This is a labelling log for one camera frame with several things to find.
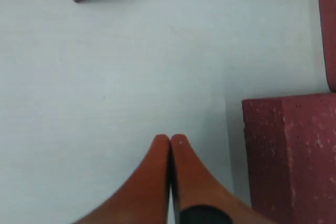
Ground back row left red brick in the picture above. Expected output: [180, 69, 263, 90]
[307, 0, 335, 92]

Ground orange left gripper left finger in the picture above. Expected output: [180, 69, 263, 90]
[76, 134, 170, 224]

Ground white-flecked red brick chipped corner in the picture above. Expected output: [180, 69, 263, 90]
[242, 93, 335, 223]

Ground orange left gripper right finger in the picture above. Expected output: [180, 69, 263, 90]
[171, 134, 273, 224]

